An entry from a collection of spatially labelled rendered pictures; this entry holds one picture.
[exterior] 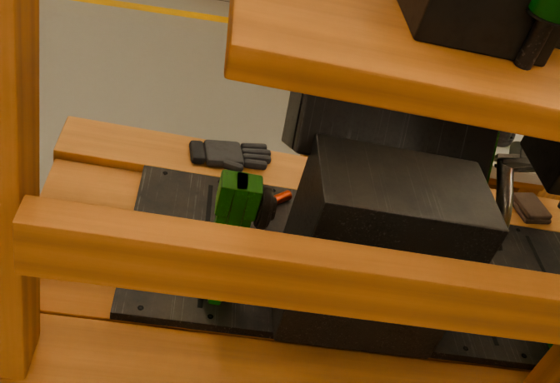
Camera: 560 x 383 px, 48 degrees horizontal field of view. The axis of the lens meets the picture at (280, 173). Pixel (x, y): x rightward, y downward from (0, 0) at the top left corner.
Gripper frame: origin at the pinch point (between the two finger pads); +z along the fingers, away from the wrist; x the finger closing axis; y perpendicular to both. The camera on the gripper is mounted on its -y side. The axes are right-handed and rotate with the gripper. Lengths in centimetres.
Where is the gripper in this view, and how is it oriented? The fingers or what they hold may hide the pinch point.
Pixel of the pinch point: (506, 166)
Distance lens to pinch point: 124.3
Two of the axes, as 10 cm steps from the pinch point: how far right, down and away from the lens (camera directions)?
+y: -0.7, -9.8, 1.7
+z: -10.0, 0.6, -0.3
